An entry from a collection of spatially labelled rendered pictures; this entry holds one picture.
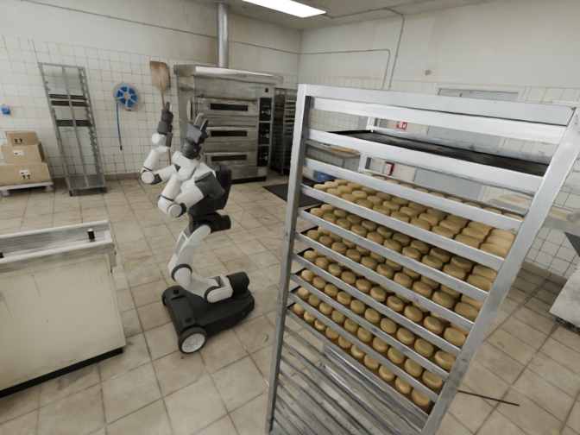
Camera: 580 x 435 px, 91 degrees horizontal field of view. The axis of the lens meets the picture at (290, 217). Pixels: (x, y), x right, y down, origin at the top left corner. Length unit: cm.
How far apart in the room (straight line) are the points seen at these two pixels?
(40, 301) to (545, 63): 500
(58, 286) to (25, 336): 33
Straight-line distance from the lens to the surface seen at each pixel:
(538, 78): 456
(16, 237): 226
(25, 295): 209
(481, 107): 69
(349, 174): 84
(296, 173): 93
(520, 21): 477
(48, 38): 590
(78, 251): 197
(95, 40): 592
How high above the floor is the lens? 180
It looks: 24 degrees down
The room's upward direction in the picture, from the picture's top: 6 degrees clockwise
